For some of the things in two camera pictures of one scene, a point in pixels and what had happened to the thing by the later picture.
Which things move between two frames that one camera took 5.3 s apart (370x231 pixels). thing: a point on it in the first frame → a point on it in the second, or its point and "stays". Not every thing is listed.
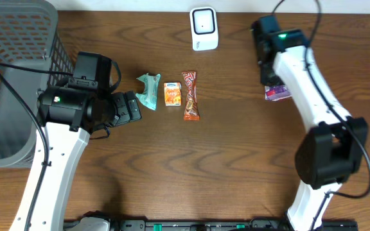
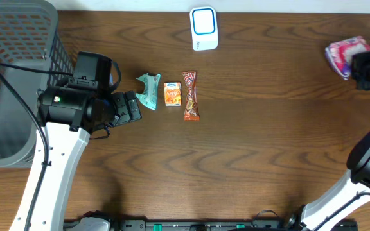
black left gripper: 121,108 stays
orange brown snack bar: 191,110 stays
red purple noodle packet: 277,92 → 339,54
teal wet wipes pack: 148,97 stays
